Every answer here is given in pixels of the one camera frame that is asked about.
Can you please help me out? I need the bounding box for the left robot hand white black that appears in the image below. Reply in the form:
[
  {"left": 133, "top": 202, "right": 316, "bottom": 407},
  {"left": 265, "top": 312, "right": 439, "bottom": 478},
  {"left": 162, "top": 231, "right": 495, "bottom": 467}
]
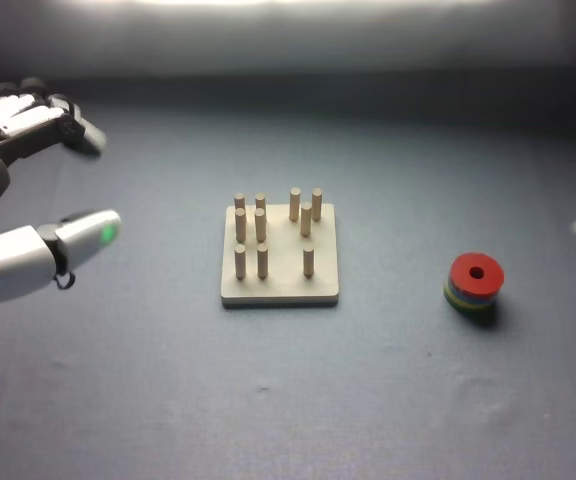
[{"left": 0, "top": 76, "right": 122, "bottom": 306}]

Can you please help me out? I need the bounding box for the red ring disc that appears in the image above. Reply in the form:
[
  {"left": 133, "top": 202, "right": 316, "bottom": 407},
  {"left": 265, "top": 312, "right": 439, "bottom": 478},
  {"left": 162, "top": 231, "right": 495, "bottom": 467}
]
[{"left": 449, "top": 252, "right": 505, "bottom": 302}]

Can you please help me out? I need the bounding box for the wooden peg block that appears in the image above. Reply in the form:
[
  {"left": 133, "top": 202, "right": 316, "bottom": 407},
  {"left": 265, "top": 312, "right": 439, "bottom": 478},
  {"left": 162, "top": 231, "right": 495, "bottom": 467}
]
[{"left": 219, "top": 187, "right": 342, "bottom": 309}]

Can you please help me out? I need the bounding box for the grey table cloth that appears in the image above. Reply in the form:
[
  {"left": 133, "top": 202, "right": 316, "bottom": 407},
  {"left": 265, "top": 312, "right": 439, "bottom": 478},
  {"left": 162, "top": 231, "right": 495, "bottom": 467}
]
[{"left": 0, "top": 74, "right": 576, "bottom": 480}]

